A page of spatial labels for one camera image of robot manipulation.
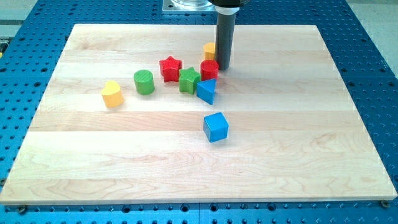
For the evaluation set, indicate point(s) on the red cylinder block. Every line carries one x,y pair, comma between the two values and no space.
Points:
209,70

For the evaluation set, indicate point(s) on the board corner screw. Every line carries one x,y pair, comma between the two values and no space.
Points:
384,203
21,209

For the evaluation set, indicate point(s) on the blue triangle block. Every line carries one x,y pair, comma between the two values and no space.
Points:
206,90

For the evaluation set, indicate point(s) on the green cylinder block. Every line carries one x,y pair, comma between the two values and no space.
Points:
144,82

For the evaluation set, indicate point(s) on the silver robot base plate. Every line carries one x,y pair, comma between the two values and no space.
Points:
187,6

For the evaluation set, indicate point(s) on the black robot arm end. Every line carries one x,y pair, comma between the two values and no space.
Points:
229,3

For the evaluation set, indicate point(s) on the yellow heart block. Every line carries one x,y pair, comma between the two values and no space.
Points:
112,95

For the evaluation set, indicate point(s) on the blue cube block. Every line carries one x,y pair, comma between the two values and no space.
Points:
215,127

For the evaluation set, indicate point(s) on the light wooden board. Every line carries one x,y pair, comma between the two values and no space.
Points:
294,132

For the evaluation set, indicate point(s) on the green star block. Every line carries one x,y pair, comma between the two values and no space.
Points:
188,80

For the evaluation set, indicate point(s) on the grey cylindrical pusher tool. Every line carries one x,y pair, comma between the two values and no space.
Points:
224,35

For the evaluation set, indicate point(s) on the right board corner screw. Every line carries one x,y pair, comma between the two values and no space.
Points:
384,203

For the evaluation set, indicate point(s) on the left board corner screw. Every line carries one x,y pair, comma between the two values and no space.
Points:
21,209

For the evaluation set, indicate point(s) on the red star block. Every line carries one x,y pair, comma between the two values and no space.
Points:
170,69

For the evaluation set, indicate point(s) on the yellow block behind pusher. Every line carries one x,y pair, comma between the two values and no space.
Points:
209,51

